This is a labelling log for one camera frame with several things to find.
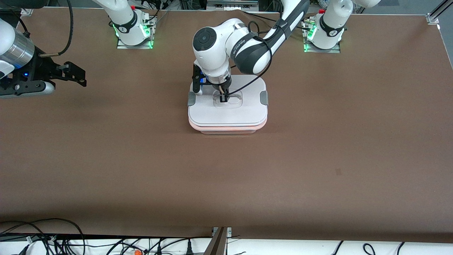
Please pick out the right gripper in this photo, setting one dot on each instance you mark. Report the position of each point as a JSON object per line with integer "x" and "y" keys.
{"x": 39, "y": 69}

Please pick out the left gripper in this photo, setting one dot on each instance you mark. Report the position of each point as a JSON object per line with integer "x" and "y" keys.
{"x": 222, "y": 89}

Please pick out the white box lid grey clips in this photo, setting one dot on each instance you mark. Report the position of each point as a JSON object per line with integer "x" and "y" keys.
{"x": 226, "y": 113}

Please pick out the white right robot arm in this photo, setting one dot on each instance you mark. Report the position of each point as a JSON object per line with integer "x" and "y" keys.
{"x": 127, "y": 21}

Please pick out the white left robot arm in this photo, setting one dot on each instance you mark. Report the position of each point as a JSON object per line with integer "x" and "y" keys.
{"x": 247, "y": 49}

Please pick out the pink plastic box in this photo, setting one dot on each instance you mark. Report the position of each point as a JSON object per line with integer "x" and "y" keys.
{"x": 226, "y": 130}

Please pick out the aluminium profile end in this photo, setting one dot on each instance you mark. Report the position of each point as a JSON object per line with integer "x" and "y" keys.
{"x": 26, "y": 11}

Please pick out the brown table cover sheet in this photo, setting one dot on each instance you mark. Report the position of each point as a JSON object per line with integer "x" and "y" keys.
{"x": 226, "y": 184}

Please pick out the grey metal device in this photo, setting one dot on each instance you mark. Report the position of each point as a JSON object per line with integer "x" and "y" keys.
{"x": 231, "y": 4}

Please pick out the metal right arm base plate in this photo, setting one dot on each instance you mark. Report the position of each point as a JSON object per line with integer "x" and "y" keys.
{"x": 136, "y": 46}

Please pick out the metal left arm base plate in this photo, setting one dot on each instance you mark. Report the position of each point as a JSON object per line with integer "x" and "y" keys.
{"x": 322, "y": 50}

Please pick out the aluminium profile post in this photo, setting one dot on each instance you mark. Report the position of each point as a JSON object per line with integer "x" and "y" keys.
{"x": 217, "y": 242}

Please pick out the aluminium frame corner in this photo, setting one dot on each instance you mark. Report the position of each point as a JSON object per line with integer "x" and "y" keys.
{"x": 437, "y": 12}

